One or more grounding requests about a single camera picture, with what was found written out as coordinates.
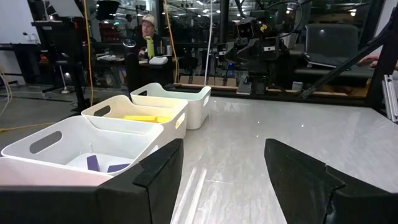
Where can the purple wooden block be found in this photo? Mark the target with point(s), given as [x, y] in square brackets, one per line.
[118, 168]
[93, 163]

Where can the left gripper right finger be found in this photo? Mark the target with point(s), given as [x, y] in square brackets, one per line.
[326, 199]

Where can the wooden table side board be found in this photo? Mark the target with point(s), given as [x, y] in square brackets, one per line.
[326, 92]

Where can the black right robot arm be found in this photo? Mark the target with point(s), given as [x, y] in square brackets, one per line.
[267, 71]

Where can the silver aluminium bracket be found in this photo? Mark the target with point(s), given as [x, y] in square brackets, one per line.
[390, 98]

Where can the yellow wooden block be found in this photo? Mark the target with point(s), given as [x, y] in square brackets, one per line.
[140, 118]
[164, 119]

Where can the black metal table frame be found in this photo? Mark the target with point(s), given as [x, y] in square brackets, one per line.
[280, 95]

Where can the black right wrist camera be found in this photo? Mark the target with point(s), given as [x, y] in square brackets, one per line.
[247, 29]

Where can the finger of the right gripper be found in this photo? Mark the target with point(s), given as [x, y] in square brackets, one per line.
[271, 49]
[232, 53]

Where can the person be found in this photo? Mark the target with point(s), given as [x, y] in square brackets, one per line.
[148, 34]

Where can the white desk object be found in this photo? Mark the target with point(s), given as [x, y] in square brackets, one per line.
[158, 60]

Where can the person's hand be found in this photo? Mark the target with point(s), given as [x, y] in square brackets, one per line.
[368, 60]

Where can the black cylindrical speaker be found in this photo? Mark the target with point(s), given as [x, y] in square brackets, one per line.
[130, 46]

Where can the green bottle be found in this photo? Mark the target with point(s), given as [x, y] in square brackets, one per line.
[150, 47]

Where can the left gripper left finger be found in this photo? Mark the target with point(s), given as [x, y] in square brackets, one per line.
[93, 205]

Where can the whiteboard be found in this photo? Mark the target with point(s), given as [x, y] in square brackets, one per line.
[15, 21]

